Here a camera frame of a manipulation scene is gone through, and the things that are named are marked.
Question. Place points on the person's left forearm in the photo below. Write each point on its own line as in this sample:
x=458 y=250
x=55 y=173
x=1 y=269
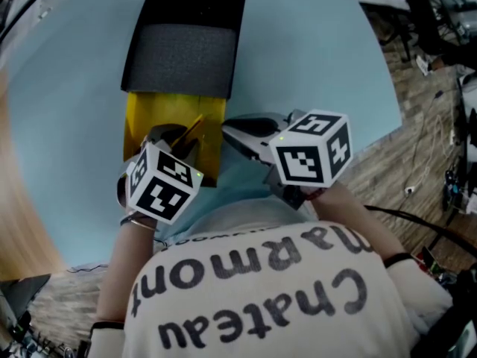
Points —
x=123 y=267

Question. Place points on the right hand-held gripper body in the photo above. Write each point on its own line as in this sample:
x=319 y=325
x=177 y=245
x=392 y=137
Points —
x=302 y=162

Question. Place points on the black chair base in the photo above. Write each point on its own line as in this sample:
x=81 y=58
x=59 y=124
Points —
x=428 y=17

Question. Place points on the black wrist band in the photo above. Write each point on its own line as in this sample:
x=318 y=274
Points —
x=398 y=258

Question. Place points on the person's right forearm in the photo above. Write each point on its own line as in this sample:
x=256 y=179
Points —
x=354 y=222

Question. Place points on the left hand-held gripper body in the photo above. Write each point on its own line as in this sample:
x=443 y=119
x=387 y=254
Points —
x=160 y=196

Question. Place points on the white printed shirt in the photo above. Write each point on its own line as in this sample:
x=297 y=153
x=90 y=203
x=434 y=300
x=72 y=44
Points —
x=261 y=293

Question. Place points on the silver bangle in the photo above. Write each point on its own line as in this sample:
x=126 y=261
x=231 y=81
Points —
x=139 y=223

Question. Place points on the white power strip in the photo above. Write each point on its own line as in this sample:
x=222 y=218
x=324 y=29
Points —
x=423 y=65

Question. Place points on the black box with grey foam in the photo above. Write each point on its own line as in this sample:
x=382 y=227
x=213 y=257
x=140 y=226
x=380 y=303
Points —
x=184 y=56

